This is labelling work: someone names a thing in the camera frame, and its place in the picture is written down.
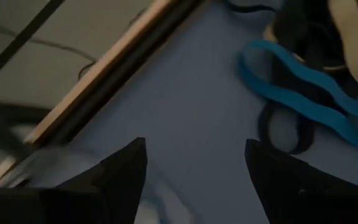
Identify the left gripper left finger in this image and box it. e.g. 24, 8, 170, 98
39, 138, 149, 224

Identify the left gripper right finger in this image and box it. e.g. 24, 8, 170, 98
244, 139, 358, 224

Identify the blue wide rubber band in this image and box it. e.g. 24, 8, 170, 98
237, 39, 358, 152

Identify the black thin rubber band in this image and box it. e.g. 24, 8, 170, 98
224, 0, 277, 14
257, 101, 316, 156

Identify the tan rubber band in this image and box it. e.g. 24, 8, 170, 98
327, 0, 358, 91

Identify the clear plastic basket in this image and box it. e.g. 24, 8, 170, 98
0, 146, 198, 224

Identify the beige elastic band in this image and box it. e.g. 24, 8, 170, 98
272, 0, 358, 103

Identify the black floor tape line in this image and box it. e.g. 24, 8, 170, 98
0, 0, 67, 90

